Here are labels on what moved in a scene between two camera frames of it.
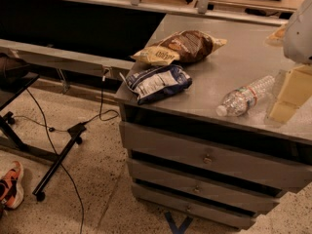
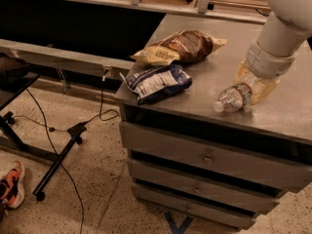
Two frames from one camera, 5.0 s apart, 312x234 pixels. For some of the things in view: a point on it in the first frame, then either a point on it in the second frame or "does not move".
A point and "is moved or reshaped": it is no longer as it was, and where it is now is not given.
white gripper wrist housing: (299, 33) -> (267, 63)
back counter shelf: (265, 3) does not move
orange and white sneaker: (11, 187) does not move
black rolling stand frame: (12, 86) does not move
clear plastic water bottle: (240, 99) is moved or reshaped
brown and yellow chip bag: (183, 46) does not move
